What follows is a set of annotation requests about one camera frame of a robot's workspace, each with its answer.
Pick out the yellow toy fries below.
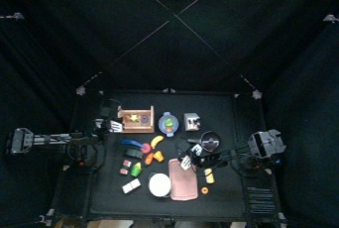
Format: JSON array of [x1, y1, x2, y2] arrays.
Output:
[[203, 168, 217, 184]]

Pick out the orange yellow toy food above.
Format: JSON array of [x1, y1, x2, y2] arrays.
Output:
[[153, 150, 167, 164]]

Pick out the pink tray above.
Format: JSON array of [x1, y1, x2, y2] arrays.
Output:
[[167, 158, 201, 202]]

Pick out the blue white carton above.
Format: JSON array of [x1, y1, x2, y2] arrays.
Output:
[[183, 112, 203, 132]]

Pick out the blue bowl with vegetables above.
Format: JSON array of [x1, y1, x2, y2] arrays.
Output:
[[158, 111, 182, 138]]

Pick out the black toy pot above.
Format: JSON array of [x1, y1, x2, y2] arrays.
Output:
[[199, 130, 223, 153]]

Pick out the white label sticker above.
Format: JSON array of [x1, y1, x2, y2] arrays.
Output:
[[246, 185, 275, 216]]

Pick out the white round plate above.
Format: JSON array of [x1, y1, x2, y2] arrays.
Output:
[[147, 171, 173, 198]]

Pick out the white toy box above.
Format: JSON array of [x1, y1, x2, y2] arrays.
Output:
[[121, 177, 143, 194]]

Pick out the wooden shape sorter box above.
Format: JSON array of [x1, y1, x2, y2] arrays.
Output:
[[116, 105, 157, 135]]

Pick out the green toy corn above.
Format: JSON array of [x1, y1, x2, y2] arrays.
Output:
[[130, 162, 145, 178]]

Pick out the blue toy scoop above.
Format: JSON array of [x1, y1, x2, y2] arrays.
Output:
[[119, 139, 145, 149]]

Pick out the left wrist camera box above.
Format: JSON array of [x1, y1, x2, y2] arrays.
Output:
[[99, 98, 122, 119]]

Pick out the orange toy carrot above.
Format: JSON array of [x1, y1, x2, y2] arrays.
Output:
[[143, 152, 155, 167]]

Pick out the dark green toy block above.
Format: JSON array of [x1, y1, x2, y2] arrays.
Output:
[[126, 148, 145, 160]]

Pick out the yellow toy banana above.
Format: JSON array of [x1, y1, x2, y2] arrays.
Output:
[[150, 135, 166, 150]]

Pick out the red round toy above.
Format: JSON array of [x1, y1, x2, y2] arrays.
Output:
[[139, 142, 153, 155]]

